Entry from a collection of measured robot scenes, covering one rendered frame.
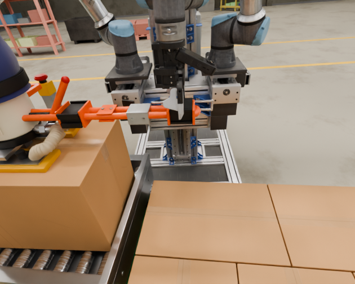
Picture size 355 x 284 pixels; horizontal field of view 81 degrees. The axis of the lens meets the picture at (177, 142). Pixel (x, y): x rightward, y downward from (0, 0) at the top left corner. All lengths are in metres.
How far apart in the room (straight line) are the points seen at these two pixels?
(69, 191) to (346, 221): 1.09
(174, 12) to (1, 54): 0.50
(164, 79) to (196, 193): 0.66
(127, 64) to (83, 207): 0.72
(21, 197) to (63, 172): 0.16
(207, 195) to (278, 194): 0.34
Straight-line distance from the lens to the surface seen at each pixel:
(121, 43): 1.15
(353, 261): 1.09
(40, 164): 0.80
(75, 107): 0.78
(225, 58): 1.14
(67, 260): 1.07
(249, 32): 1.07
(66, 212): 0.82
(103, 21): 1.26
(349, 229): 1.18
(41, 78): 1.42
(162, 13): 0.56
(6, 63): 0.80
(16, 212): 0.93
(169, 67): 0.60
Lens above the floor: 1.40
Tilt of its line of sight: 37 degrees down
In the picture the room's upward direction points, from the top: 5 degrees counter-clockwise
